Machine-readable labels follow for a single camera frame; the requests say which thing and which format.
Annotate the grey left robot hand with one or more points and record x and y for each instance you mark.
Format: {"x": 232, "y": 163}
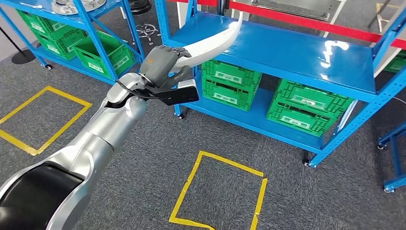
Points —
{"x": 158, "y": 66}

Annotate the white curved plastic part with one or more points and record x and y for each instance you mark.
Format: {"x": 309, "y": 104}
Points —
{"x": 209, "y": 47}

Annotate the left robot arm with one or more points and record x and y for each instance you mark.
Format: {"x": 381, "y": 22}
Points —
{"x": 95, "y": 136}

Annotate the chrome metal part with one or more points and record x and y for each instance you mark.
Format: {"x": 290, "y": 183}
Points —
{"x": 79, "y": 6}

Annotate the chrome star stool base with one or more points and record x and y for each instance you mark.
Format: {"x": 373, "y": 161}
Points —
{"x": 147, "y": 31}

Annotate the black round stool seat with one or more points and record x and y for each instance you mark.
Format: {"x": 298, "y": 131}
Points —
{"x": 139, "y": 6}

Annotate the red barrier belt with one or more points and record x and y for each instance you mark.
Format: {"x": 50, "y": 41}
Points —
{"x": 207, "y": 2}
{"x": 317, "y": 24}

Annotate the black stanchion with round base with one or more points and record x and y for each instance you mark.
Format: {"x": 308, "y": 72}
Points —
{"x": 23, "y": 57}

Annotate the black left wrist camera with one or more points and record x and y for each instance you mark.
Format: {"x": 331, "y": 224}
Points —
{"x": 180, "y": 95}

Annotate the chrome tube frame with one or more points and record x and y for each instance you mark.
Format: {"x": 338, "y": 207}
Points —
{"x": 285, "y": 9}

